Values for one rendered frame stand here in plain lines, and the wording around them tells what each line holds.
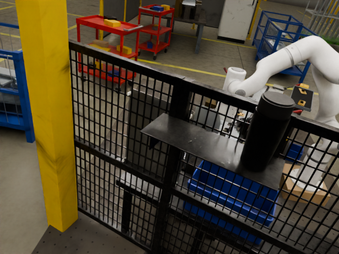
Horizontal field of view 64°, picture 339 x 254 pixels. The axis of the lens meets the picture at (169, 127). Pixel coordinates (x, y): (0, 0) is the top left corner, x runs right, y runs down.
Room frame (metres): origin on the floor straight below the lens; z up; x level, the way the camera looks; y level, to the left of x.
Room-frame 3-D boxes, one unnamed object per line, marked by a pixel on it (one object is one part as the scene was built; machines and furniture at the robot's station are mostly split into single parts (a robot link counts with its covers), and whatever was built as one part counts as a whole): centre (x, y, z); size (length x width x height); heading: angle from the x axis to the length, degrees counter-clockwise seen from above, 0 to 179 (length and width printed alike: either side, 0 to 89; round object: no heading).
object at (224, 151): (0.59, -0.12, 1.46); 0.36 x 0.15 x 0.18; 67
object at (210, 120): (0.97, -0.15, 1.17); 0.12 x 0.01 x 0.34; 67
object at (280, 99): (0.53, -0.22, 1.52); 0.07 x 0.07 x 0.18
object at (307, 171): (1.32, -0.88, 0.88); 0.19 x 0.19 x 0.18
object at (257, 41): (7.45, -2.28, 0.48); 1.20 x 0.80 x 0.95; 176
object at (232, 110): (1.21, -0.26, 1.23); 0.10 x 0.07 x 0.11; 67
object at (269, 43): (6.05, -2.15, 0.48); 1.20 x 0.80 x 0.95; 178
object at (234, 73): (1.21, -0.26, 1.37); 0.09 x 0.08 x 0.13; 8
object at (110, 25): (3.87, 1.05, 0.49); 0.81 x 0.46 x 0.98; 71
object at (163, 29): (5.68, 0.63, 0.49); 0.81 x 0.46 x 0.97; 165
